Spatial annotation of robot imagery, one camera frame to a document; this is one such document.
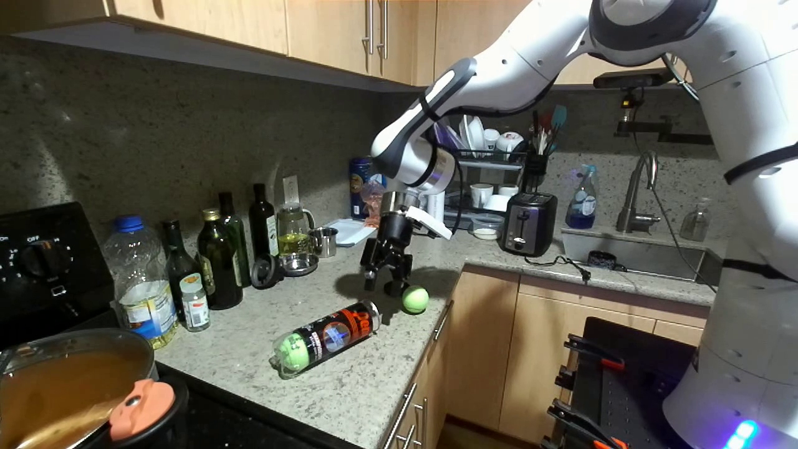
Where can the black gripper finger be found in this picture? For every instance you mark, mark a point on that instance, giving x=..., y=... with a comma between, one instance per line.
x=395, y=289
x=369, y=281

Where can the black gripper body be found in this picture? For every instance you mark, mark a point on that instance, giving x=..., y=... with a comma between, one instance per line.
x=386, y=249

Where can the green tennis ball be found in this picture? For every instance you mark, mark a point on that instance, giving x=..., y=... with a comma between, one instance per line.
x=415, y=301

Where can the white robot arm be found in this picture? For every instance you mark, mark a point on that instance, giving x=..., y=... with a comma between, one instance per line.
x=742, y=58

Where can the small steel bowl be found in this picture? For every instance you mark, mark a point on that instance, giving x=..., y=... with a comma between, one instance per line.
x=298, y=264

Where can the glass olive oil cruet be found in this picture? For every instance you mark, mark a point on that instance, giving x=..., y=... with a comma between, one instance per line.
x=295, y=226

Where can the black wine bottle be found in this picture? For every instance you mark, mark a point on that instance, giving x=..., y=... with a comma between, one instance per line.
x=265, y=269

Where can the wooden lower cabinet drawers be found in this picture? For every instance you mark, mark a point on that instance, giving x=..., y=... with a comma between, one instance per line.
x=501, y=340

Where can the dish drying rack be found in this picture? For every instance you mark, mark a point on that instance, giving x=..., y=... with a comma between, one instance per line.
x=486, y=170

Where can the black toaster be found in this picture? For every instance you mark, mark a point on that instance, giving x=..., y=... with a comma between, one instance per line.
x=528, y=224

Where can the tall dark glass bottle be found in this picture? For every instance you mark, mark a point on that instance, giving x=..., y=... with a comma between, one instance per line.
x=235, y=231

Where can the dark green oil bottle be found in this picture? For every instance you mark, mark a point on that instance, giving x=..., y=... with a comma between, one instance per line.
x=218, y=260

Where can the small jar white label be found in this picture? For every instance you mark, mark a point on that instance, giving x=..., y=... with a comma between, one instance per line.
x=195, y=304

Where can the dark wine bottle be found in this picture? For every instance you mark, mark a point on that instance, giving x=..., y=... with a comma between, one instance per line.
x=177, y=260

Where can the blue spray bottle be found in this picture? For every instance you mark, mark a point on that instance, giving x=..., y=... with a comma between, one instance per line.
x=582, y=206

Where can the wooden upper cabinets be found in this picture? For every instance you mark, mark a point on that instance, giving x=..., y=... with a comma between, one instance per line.
x=386, y=46

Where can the large clear water bottle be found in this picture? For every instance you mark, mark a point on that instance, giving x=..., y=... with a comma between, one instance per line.
x=138, y=269

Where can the chrome sink faucet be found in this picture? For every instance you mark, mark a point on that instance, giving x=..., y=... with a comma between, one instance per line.
x=642, y=179

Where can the black kitchen stove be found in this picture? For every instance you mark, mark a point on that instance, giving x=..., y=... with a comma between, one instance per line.
x=55, y=281

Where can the black cooking pot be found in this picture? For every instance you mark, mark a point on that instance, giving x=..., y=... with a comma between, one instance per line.
x=84, y=390

